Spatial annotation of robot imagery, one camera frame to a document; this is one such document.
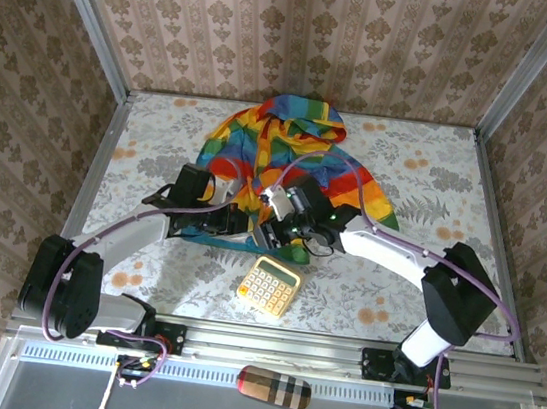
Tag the floral fern print tablecloth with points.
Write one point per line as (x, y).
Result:
(367, 297)

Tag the rainbow striped jacket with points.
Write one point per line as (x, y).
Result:
(308, 133)

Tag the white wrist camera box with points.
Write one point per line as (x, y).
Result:
(223, 192)
(279, 204)

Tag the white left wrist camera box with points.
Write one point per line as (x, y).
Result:
(223, 192)

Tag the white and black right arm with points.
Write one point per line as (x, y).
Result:
(458, 294)

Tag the yellow calculator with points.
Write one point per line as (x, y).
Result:
(270, 285)

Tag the aluminium frame post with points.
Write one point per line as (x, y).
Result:
(85, 8)
(533, 67)

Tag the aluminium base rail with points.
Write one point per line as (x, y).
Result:
(275, 348)

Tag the plaid glasses case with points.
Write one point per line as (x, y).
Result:
(274, 387)

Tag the aluminium side rail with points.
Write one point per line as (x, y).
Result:
(496, 234)
(100, 161)

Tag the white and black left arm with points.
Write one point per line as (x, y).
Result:
(66, 283)

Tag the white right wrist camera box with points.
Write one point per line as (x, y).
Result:
(279, 204)

